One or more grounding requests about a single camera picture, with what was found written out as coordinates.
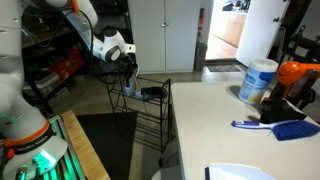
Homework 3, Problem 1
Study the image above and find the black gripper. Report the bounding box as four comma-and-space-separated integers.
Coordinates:
121, 52, 137, 76

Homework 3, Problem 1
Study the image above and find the grey black running shoe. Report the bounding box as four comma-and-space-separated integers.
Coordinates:
132, 86, 169, 102
122, 63, 140, 98

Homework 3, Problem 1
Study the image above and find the white cabinet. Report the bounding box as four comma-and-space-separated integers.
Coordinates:
127, 0, 202, 74

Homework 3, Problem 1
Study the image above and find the red power tool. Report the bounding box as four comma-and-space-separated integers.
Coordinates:
49, 46, 84, 79

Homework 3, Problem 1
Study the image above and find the grey trash can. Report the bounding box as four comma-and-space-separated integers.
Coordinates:
194, 41, 208, 72

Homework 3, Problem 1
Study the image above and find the black floor mat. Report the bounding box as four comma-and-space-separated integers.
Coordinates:
75, 111, 139, 180

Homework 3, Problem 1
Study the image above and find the white storage box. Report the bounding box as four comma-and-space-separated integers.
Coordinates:
23, 71, 71, 108

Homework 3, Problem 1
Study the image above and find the wooden bench top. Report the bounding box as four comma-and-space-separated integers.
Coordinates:
60, 109, 112, 180

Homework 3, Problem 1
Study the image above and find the dark door mat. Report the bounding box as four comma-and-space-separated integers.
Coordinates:
205, 63, 242, 73

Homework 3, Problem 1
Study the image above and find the white folding table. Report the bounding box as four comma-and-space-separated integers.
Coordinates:
170, 81, 320, 180

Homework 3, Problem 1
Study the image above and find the wooden kitchen counter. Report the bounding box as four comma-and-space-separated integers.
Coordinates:
209, 9, 249, 48

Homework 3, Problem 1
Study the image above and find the white wipes canister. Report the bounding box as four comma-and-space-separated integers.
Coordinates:
238, 58, 279, 105

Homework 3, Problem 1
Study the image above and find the white door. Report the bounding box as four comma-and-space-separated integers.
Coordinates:
235, 0, 291, 68

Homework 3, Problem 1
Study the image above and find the white dustpan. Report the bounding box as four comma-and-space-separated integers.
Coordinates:
203, 162, 276, 180

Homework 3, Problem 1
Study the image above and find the orange black power tool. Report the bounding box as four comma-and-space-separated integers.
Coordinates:
259, 60, 320, 125

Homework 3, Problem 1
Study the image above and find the blue hand brush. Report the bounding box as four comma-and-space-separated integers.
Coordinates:
230, 119, 320, 142

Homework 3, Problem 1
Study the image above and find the black stand machine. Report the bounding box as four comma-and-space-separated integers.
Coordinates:
276, 24, 320, 111

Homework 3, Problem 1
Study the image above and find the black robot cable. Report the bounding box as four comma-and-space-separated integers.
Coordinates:
77, 9, 96, 59

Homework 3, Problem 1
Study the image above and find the black wire shoe rack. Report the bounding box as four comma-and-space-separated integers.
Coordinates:
104, 71, 173, 154

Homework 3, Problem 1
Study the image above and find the aluminium base frame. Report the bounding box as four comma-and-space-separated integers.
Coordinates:
39, 114, 86, 180

